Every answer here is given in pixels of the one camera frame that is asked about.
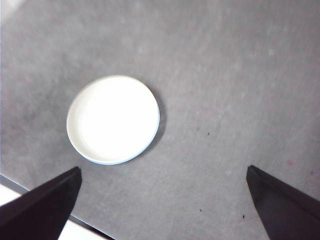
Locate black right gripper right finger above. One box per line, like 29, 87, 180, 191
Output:
245, 164, 320, 240

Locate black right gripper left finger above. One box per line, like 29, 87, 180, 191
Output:
0, 166, 83, 240

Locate white round plate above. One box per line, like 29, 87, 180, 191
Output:
66, 74, 160, 165

